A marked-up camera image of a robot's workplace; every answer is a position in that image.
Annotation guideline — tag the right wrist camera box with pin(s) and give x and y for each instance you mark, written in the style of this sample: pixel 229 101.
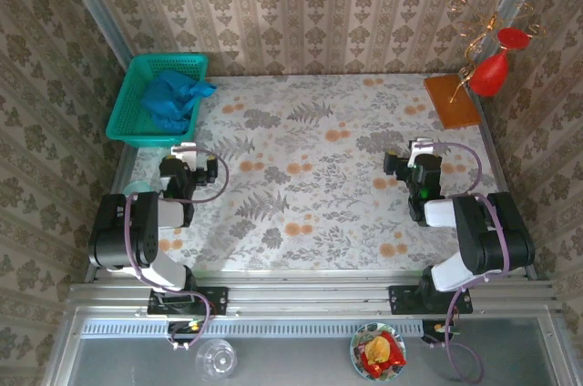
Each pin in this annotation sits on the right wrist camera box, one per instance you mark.
pixel 396 164

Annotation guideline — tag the black adapter board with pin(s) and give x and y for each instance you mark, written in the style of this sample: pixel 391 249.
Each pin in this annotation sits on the black adapter board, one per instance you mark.
pixel 182 329
pixel 432 330

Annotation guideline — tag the clear plastic cup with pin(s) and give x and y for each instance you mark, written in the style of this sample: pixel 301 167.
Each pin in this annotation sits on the clear plastic cup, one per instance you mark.
pixel 217 361

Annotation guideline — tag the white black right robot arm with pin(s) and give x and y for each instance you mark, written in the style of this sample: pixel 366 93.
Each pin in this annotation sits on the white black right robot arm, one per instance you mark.
pixel 492 231

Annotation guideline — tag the blue t-shirt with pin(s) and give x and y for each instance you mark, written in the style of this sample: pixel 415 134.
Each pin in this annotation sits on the blue t-shirt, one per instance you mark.
pixel 168 104

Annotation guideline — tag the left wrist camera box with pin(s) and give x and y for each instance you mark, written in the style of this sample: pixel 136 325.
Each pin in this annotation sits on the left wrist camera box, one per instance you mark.
pixel 184 158

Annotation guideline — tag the pale green cup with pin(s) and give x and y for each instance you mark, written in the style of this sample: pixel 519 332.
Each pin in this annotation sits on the pale green cup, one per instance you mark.
pixel 139 188

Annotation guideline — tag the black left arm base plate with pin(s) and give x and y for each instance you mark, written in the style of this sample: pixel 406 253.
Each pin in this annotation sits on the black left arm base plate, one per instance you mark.
pixel 217 300

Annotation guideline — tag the grey metal shelf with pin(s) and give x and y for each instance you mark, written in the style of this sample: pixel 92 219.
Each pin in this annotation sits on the grey metal shelf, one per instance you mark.
pixel 296 361

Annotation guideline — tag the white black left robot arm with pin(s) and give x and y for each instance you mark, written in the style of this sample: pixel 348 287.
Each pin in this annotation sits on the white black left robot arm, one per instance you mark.
pixel 136 231

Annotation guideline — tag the floral tablecloth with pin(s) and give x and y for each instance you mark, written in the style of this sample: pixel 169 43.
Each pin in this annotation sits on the floral tablecloth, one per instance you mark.
pixel 296 154

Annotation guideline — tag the yellow orange snack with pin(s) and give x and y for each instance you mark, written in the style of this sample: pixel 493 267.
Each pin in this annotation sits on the yellow orange snack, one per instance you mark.
pixel 378 348

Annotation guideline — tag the aluminium frame rail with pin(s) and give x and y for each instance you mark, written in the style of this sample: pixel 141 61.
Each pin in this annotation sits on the aluminium frame rail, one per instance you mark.
pixel 309 297

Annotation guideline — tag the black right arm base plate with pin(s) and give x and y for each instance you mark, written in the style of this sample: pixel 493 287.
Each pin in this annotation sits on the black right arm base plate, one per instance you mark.
pixel 400 300

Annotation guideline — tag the red plastic wine glass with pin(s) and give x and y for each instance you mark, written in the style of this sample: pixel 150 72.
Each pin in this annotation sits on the red plastic wine glass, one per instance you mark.
pixel 489 74

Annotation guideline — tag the red snack packet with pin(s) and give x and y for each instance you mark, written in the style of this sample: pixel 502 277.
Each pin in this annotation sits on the red snack packet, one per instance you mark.
pixel 394 361

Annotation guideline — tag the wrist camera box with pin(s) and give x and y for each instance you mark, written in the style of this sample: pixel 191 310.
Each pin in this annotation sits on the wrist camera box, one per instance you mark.
pixel 184 158
pixel 396 164

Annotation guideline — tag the teal plastic basket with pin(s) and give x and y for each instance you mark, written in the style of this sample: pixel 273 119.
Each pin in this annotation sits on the teal plastic basket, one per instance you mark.
pixel 182 63

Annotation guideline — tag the patterned plate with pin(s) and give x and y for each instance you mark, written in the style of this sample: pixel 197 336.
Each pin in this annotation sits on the patterned plate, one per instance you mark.
pixel 356 349

